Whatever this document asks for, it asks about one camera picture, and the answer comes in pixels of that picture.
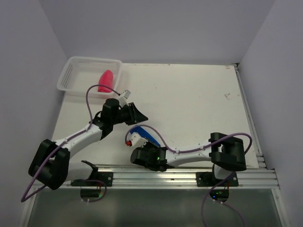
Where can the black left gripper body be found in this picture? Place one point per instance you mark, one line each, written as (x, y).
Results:
(125, 115)

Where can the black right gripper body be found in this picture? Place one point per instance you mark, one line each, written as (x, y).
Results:
(148, 146)

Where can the blue microfiber towel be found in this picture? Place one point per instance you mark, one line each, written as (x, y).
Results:
(143, 133)

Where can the pink microfiber towel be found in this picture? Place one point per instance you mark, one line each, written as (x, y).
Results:
(106, 82)

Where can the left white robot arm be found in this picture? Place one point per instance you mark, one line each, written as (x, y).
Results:
(51, 164)

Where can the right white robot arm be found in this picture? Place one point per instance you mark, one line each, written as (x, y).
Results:
(225, 152)

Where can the white plastic basket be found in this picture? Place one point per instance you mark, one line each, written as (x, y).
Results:
(79, 73)

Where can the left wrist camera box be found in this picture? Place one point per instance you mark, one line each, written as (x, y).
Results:
(122, 98)

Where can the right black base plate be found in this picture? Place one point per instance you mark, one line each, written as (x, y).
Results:
(208, 178)

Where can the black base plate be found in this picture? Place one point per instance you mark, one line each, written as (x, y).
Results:
(93, 181)
(208, 178)

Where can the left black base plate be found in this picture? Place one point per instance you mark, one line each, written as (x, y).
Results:
(93, 181)

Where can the aluminium mounting rail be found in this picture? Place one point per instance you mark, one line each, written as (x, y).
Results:
(129, 177)

